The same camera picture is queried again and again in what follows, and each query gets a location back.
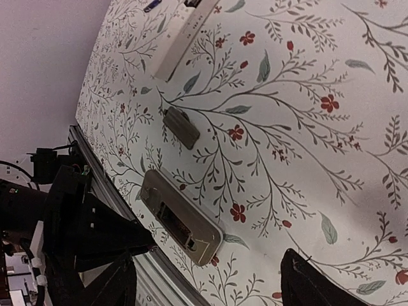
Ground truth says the grey remote battery cover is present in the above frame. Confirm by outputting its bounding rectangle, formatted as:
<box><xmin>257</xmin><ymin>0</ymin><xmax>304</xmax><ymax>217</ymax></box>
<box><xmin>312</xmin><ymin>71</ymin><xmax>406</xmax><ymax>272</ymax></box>
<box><xmin>163</xmin><ymin>106</ymin><xmax>200</xmax><ymax>150</ymax></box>

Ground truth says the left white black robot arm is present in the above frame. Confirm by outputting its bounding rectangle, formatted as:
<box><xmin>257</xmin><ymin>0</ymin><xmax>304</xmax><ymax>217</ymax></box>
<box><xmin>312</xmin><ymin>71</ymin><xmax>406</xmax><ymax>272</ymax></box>
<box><xmin>1</xmin><ymin>165</ymin><xmax>154</xmax><ymax>305</ymax></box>

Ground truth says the long white remote control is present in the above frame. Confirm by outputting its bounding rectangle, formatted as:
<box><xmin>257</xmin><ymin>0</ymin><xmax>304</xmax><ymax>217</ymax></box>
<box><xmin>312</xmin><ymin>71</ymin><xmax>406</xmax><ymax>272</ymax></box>
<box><xmin>149</xmin><ymin>0</ymin><xmax>219</xmax><ymax>82</ymax></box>

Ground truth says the white air conditioner remote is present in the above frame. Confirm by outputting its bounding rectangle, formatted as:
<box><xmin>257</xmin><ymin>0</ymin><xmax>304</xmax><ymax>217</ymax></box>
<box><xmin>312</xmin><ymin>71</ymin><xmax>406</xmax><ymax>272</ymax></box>
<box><xmin>140</xmin><ymin>170</ymin><xmax>223</xmax><ymax>266</ymax></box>

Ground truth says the floral patterned table mat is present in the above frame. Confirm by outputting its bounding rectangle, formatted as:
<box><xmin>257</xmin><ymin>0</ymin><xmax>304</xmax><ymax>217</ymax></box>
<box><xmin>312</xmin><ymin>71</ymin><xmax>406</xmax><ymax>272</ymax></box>
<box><xmin>76</xmin><ymin>1</ymin><xmax>407</xmax><ymax>305</ymax></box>

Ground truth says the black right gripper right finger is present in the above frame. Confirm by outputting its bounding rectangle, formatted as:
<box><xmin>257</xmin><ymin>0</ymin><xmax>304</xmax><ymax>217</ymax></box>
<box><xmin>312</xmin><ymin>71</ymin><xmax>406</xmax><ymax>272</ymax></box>
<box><xmin>280</xmin><ymin>249</ymin><xmax>366</xmax><ymax>306</ymax></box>

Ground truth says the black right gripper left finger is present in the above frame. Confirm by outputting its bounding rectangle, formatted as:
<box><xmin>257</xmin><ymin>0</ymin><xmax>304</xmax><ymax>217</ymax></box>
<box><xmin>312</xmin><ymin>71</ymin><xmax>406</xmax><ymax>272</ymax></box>
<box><xmin>63</xmin><ymin>251</ymin><xmax>137</xmax><ymax>306</ymax></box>

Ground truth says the black battery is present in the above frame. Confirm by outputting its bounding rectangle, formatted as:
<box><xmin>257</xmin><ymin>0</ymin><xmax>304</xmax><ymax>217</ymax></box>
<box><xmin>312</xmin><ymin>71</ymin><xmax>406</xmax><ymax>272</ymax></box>
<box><xmin>143</xmin><ymin>0</ymin><xmax>162</xmax><ymax>13</ymax></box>

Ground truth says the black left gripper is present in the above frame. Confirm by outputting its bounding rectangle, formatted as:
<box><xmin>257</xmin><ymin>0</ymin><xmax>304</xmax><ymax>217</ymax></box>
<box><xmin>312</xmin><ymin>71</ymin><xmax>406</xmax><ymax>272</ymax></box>
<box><xmin>43</xmin><ymin>166</ymin><xmax>156</xmax><ymax>272</ymax></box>

